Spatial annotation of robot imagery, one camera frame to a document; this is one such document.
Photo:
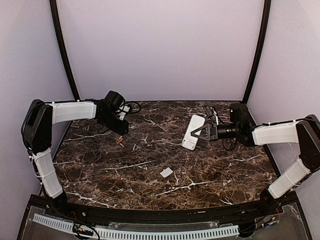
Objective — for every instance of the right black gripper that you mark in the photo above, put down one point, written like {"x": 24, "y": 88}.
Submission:
{"x": 213, "y": 131}

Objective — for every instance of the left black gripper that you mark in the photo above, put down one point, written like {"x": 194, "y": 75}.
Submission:
{"x": 122, "y": 127}

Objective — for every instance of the white battery cover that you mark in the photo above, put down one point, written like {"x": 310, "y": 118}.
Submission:
{"x": 166, "y": 172}

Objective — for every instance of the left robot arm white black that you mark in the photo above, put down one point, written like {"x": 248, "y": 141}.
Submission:
{"x": 36, "y": 130}

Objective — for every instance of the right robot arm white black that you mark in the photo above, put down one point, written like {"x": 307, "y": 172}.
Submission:
{"x": 303, "y": 131}

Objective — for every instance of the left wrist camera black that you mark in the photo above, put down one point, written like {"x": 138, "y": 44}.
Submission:
{"x": 123, "y": 111}

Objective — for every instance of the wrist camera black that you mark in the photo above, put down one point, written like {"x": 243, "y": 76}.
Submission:
{"x": 210, "y": 112}
{"x": 123, "y": 111}

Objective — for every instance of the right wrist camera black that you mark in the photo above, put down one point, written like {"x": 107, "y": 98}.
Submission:
{"x": 210, "y": 112}

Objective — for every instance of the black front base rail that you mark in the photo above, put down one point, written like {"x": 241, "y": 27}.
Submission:
{"x": 285, "y": 221}

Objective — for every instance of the white slotted cable duct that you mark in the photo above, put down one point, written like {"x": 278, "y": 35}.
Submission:
{"x": 135, "y": 231}

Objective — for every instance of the left black frame post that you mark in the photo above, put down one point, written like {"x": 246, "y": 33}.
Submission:
{"x": 62, "y": 48}

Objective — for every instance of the black frame post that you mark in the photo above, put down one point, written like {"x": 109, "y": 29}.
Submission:
{"x": 62, "y": 48}
{"x": 258, "y": 50}

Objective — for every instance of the right black frame post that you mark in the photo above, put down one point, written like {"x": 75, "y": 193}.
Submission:
{"x": 258, "y": 50}

